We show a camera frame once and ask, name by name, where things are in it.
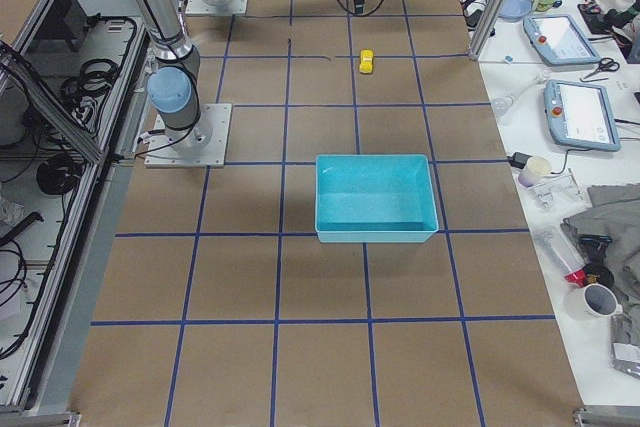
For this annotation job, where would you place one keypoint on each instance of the yellow beetle toy car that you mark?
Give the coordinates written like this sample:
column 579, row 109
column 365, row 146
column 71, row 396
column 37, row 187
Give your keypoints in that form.
column 366, row 61

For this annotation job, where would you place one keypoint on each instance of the far teach pendant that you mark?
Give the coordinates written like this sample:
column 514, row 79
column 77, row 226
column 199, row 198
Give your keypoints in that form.
column 559, row 41

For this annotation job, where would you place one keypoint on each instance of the teach pendant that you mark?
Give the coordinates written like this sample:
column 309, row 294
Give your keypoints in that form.
column 559, row 41
column 580, row 116

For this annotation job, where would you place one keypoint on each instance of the teal plastic bin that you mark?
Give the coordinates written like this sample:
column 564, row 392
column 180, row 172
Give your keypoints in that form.
column 374, row 199

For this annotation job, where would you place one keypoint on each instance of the near teach pendant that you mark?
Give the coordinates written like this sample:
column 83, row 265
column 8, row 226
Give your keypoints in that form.
column 580, row 116

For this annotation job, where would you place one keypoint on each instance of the cream paper cup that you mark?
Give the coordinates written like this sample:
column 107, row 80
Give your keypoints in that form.
column 534, row 170

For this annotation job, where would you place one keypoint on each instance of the grey cloth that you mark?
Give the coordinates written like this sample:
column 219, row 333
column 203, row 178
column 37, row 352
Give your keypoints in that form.
column 614, row 212

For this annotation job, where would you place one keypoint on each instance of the white grey mug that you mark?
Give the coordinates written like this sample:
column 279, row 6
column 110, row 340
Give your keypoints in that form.
column 591, row 302

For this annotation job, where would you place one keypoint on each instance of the black handled scissors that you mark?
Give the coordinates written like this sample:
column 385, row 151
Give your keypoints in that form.
column 606, row 64

